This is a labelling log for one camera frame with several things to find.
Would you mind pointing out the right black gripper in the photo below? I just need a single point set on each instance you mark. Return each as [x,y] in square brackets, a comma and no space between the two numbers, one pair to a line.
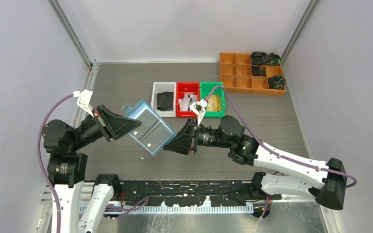
[186,140]

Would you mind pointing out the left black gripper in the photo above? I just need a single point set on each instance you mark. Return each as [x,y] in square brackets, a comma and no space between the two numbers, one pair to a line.
[111,124]

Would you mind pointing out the blue card holder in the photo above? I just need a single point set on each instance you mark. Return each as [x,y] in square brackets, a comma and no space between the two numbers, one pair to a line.
[148,128]

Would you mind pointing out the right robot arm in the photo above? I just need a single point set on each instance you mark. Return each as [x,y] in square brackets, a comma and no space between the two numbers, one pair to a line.
[325,182]

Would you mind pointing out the grey cards in holder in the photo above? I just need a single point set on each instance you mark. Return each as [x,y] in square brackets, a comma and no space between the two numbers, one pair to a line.
[151,130]

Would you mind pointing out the white credit cards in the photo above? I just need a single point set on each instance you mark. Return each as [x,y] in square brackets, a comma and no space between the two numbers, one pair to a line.
[185,102]

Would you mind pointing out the black credit cards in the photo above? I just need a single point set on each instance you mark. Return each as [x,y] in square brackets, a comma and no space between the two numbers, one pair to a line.
[164,101]

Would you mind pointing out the gold credit cards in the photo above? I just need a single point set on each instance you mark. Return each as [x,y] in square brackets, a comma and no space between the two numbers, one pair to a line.
[214,103]

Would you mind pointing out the green plastic bin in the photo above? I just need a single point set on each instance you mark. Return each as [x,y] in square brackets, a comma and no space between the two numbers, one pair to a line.
[205,89]

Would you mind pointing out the red plastic bin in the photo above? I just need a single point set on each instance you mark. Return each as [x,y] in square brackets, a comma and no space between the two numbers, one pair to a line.
[181,89]

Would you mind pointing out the white plastic bin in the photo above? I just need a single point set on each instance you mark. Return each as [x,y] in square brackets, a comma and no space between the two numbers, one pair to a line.
[163,87]

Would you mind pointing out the orange wooden compartment tray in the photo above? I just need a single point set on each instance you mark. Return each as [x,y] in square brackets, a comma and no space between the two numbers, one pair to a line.
[236,75]

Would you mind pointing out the dark rolled sock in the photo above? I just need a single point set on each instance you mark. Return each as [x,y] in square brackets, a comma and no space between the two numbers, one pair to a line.
[259,58]
[277,82]
[274,59]
[258,70]

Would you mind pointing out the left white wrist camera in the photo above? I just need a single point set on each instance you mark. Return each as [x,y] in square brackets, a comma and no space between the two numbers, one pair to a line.
[83,101]

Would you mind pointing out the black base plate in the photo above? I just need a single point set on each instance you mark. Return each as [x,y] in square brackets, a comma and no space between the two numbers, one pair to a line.
[184,193]

